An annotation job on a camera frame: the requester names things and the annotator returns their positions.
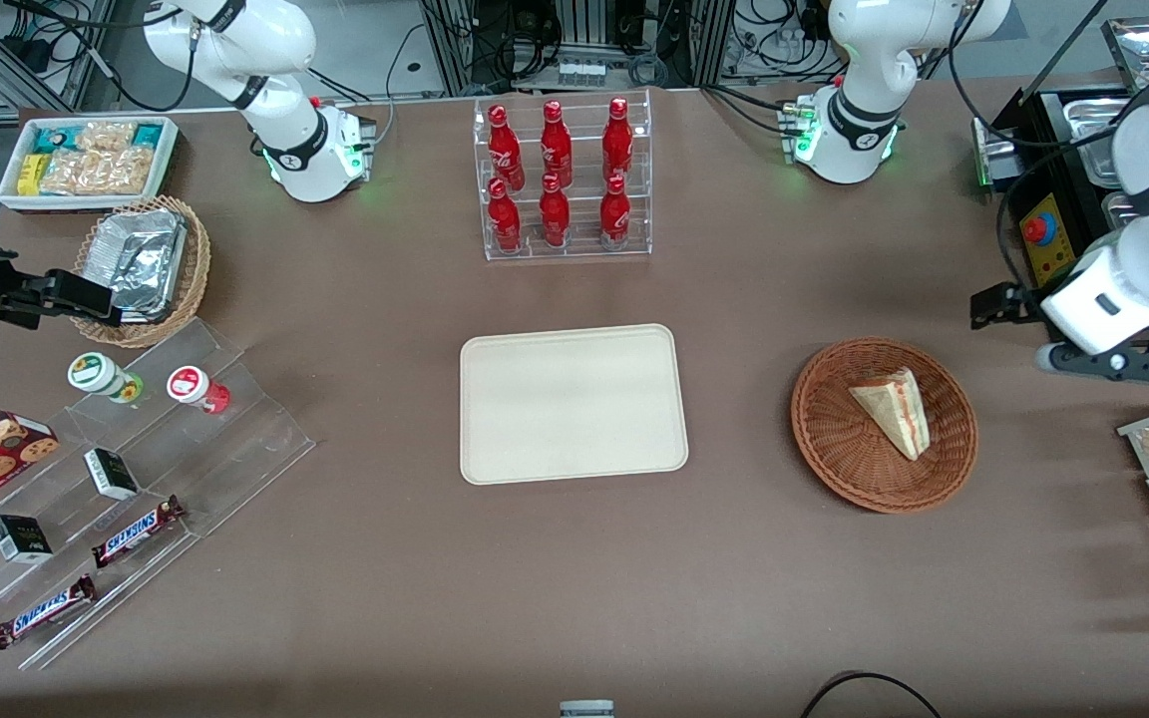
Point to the silver foil container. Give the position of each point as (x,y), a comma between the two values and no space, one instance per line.
(141,259)

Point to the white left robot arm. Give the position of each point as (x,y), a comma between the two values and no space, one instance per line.
(864,60)

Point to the triangular sandwich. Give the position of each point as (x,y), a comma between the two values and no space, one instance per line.
(896,409)

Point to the steel food pan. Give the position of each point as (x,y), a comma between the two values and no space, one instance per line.
(1116,209)
(1093,115)

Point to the black food warmer case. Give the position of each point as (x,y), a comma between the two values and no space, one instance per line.
(1043,130)

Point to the clear acrylic stepped shelf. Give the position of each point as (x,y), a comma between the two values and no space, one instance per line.
(235,449)

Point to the teal snack packet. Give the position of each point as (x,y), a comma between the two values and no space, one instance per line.
(51,137)
(148,133)

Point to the brown round wicker basket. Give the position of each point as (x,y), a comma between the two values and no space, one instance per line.
(854,459)

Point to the red cola bottle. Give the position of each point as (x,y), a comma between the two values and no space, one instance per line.
(555,214)
(556,145)
(615,214)
(504,150)
(505,219)
(617,140)

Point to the clear acrylic bottle rack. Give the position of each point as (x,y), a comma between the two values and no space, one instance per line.
(584,249)

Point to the small grey device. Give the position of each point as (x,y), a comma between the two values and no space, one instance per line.
(586,710)

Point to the brown snickers bar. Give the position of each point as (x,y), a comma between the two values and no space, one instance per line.
(44,610)
(136,534)

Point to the green lid snack cup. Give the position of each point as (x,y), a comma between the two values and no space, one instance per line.
(96,374)

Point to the aluminium frame cabinet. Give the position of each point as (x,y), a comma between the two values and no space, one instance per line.
(694,50)

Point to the red lid snack cup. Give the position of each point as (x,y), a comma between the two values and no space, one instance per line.
(191,386)

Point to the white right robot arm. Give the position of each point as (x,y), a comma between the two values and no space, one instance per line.
(285,45)

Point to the beige rectangular tray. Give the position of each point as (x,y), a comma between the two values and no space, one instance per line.
(574,404)

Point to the white power strip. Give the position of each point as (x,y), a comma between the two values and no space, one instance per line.
(580,73)

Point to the clear bag of crackers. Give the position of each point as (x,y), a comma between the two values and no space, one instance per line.
(106,135)
(96,173)

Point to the small black box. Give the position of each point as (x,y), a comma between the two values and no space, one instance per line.
(21,538)
(111,474)

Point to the tan oval wicker basket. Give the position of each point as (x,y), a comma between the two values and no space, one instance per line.
(193,269)

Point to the yellow snack packet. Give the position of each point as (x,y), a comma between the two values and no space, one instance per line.
(31,173)

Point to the white rectangular snack bin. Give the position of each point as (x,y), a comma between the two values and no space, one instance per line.
(11,194)

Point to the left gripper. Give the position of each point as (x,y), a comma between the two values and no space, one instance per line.
(1015,304)

